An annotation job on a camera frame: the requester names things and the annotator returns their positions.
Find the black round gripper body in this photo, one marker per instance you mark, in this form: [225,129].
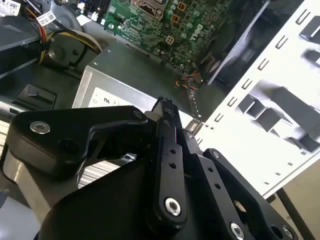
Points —
[105,212]

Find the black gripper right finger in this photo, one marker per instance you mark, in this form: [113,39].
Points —
[225,190]

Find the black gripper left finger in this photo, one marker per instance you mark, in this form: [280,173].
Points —
[62,130]

